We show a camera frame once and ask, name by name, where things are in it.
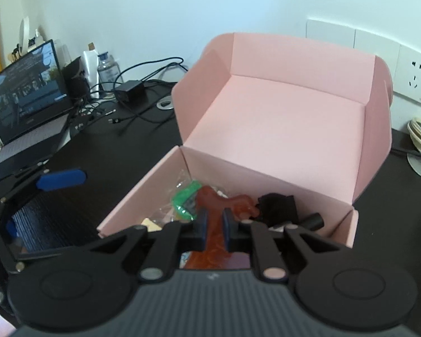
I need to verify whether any red massage tool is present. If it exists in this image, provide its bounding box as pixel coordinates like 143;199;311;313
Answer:
185;186;258;270

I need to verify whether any black power adapter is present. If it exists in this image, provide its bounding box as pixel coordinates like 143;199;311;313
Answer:
115;80;147;105

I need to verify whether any white wall socket strip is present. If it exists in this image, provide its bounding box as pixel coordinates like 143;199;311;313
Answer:
306;18;421;104

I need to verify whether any clear small bottle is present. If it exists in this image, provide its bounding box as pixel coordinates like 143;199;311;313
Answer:
97;52;122;92

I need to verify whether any lilac cosmetic tube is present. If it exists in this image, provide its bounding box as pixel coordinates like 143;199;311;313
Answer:
299;213;325;231

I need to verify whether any black hair claw clip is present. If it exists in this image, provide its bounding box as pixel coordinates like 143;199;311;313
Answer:
251;192;299;227

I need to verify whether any pink cardboard box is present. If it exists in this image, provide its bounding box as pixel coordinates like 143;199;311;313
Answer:
98;33;392;246

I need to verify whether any colourful card package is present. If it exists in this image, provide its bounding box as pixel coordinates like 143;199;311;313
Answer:
141;170;205;232

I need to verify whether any laptop screen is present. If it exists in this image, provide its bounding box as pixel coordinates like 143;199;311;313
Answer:
0;39;74;183

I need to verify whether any black tangled cable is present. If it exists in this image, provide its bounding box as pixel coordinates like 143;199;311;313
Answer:
70;55;191;138

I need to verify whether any silver desk grommet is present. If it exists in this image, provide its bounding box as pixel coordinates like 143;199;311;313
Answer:
156;97;173;110

